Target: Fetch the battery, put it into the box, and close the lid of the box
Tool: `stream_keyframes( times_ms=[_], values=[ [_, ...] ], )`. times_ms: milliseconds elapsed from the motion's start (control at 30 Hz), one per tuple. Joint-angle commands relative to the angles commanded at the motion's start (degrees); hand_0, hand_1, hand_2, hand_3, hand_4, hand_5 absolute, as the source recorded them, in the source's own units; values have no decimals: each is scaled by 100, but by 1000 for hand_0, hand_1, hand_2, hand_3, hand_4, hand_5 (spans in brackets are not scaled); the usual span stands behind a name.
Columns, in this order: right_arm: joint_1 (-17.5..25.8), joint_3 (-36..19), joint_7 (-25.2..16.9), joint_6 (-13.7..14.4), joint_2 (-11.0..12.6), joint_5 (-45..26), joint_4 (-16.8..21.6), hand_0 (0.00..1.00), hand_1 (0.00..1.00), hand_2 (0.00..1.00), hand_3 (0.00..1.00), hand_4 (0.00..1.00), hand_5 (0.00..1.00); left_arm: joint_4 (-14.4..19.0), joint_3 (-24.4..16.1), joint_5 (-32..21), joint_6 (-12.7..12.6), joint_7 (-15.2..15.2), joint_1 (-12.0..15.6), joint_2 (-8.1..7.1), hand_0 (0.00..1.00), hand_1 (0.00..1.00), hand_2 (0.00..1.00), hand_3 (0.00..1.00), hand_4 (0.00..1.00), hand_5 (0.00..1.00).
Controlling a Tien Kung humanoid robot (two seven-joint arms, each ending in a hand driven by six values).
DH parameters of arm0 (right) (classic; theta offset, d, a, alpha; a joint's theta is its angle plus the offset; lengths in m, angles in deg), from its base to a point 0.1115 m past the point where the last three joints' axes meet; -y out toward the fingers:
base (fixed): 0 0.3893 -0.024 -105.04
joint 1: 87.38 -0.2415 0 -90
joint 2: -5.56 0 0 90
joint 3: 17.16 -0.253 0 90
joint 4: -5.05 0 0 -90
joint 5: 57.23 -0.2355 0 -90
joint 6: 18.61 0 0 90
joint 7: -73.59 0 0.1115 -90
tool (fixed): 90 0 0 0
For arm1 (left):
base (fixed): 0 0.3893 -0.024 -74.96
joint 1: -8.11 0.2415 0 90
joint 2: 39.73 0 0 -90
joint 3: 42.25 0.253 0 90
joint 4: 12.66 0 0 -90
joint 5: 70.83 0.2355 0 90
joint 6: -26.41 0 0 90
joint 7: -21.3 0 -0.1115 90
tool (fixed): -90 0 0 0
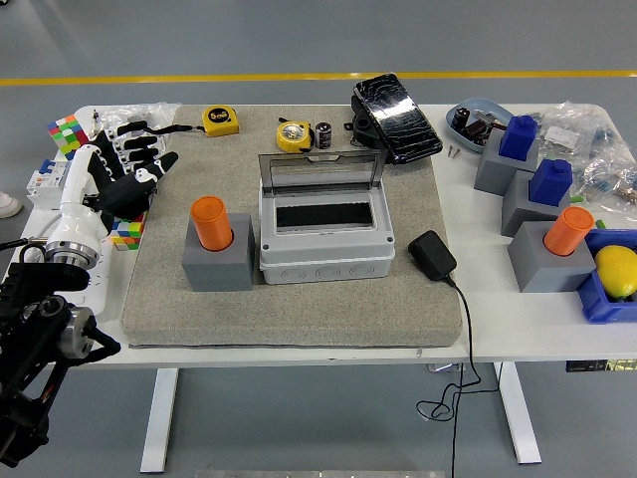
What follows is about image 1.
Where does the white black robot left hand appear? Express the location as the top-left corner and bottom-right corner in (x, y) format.
(47, 117), (179, 250)

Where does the orange cylinder battery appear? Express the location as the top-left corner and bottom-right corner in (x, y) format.
(191, 195), (236, 253)
(542, 206), (596, 258)

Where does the grey junction box clear lid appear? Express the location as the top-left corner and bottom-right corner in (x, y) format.
(257, 150), (397, 286)

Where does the white circuit breaker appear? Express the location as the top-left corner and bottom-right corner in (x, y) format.
(24, 157), (74, 213)

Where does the small colourful puzzle cube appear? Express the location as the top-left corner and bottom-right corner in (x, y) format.
(109, 211), (150, 252)

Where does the large colourful puzzle cube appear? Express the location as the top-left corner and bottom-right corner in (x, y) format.
(46, 114), (94, 161)

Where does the white shoe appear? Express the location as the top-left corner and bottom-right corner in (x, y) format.
(0, 191), (24, 219)

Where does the white power strip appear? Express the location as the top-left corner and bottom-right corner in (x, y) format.
(74, 238), (113, 316)

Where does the grey holder block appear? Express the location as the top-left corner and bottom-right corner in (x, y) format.
(507, 221), (598, 294)
(181, 212), (255, 293)
(473, 127), (541, 197)
(501, 170), (573, 238)

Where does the yellow square tape measure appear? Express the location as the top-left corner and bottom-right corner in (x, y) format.
(142, 106), (241, 138)

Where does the yellow tape measure chrome face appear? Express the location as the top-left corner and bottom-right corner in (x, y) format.
(276, 118), (316, 154)

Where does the white table leg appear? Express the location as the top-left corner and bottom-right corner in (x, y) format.
(492, 361), (542, 465)
(139, 367), (179, 474)

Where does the grey-brown mat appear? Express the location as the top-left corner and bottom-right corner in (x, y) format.
(120, 103), (464, 350)

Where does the black device stand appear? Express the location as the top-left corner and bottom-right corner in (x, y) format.
(342, 94), (387, 150)

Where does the black power adapter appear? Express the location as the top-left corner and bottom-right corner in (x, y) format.
(407, 229), (458, 283)

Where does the brown capacitor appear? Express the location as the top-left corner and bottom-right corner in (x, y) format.
(465, 120), (494, 142)

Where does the blue-grey dish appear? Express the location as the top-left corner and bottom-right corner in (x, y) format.
(446, 97), (514, 154)

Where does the blue bottle-shaped block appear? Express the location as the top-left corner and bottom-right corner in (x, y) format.
(499, 115), (540, 163)
(528, 158), (573, 206)

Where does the clear plastic parts bag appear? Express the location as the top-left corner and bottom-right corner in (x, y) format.
(538, 102), (621, 165)
(571, 148), (637, 210)

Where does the blue plastic bin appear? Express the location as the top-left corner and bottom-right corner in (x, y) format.
(576, 228), (637, 325)

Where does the yellow lemon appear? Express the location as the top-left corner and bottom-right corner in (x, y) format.
(595, 245), (637, 301)

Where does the black desk controller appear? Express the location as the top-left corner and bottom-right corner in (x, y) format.
(564, 358), (637, 373)

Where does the black adapter cord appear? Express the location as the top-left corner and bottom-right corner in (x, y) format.
(415, 276), (499, 478)

